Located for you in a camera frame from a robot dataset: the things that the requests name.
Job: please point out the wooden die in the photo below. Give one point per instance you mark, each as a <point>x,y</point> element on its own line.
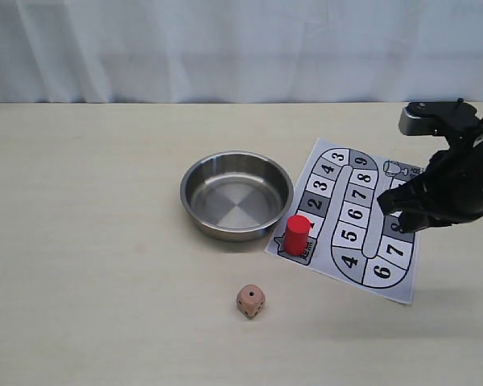
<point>250,300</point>

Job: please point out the paper number game board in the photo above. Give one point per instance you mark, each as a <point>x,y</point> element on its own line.
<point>350,239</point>

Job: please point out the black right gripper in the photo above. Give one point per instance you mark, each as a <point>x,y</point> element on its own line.
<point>448,192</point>

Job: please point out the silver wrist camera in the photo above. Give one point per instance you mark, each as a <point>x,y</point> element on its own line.
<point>450,119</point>

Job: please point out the red cylinder game piece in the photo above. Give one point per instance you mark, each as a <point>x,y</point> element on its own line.
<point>296,235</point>

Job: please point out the steel round bowl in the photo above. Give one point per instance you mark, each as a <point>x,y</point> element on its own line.
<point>236,195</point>

